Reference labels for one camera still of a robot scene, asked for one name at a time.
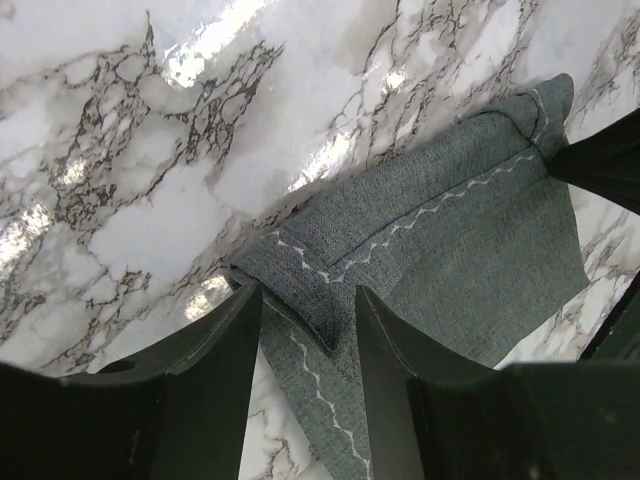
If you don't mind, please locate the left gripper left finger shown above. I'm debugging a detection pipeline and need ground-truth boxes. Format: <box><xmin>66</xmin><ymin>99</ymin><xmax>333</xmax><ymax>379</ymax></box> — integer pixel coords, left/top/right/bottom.
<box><xmin>1</xmin><ymin>283</ymin><xmax>262</xmax><ymax>479</ymax></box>

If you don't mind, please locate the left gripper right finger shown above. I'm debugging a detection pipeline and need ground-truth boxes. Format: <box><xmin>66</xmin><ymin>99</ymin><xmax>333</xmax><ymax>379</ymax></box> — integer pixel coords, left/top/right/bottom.
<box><xmin>355</xmin><ymin>287</ymin><xmax>639</xmax><ymax>479</ymax></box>

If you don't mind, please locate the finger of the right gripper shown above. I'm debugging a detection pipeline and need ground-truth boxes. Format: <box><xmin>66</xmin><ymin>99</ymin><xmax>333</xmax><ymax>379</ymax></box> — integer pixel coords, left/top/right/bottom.
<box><xmin>547</xmin><ymin>109</ymin><xmax>640</xmax><ymax>210</ymax></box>

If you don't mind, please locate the grey cloth napkin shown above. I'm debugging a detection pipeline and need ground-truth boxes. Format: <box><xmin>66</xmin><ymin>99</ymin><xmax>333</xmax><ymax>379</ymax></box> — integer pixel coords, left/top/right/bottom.
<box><xmin>229</xmin><ymin>74</ymin><xmax>588</xmax><ymax>479</ymax></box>

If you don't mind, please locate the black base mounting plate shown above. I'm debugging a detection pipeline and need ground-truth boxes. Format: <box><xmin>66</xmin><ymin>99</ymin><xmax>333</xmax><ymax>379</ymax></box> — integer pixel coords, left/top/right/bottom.
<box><xmin>579</xmin><ymin>277</ymin><xmax>639</xmax><ymax>362</ymax></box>

